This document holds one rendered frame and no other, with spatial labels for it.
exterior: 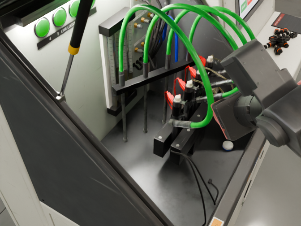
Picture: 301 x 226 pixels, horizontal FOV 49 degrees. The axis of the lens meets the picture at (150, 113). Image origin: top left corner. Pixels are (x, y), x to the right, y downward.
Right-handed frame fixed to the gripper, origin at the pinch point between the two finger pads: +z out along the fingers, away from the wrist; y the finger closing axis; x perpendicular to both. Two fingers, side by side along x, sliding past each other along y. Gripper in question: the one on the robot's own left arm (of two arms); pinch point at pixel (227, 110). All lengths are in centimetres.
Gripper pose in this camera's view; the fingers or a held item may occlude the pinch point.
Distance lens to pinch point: 64.6
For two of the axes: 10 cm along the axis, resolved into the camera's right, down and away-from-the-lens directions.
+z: -1.7, 0.1, 9.9
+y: -8.8, 4.4, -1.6
